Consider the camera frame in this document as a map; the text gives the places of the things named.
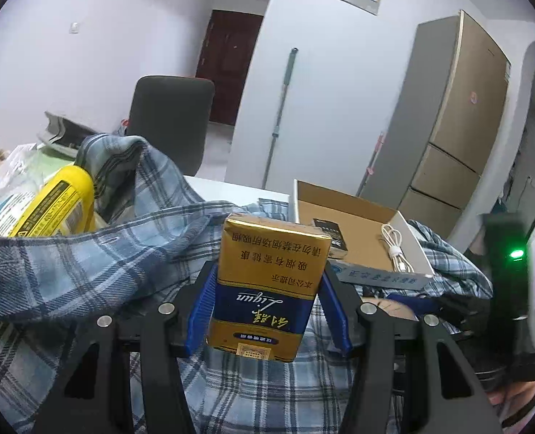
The gold blue cigarette pack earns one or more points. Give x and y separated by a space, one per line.
267 277

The black office chair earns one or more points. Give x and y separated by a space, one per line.
172 114

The yellow spray can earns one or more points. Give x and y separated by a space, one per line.
64 206

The person's right hand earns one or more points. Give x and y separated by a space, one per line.
514 402

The green handled mop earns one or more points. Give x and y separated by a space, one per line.
279 113

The cardboard box tray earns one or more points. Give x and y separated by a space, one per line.
366 259

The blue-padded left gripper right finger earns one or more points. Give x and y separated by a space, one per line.
442 392

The red handled broom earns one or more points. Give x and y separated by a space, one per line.
369 170

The clear plastic bag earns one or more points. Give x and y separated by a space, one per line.
23 173

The dark brown door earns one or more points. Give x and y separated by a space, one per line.
225 58

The grey folded bag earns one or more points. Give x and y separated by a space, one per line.
63 135

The black small device in box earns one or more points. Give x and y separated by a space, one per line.
338 247

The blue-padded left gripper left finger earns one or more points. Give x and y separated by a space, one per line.
92 392

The gold grey refrigerator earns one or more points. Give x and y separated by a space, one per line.
444 125

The blue plaid shirt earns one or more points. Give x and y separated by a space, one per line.
159 233

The white wall switch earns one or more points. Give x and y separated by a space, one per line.
74 28

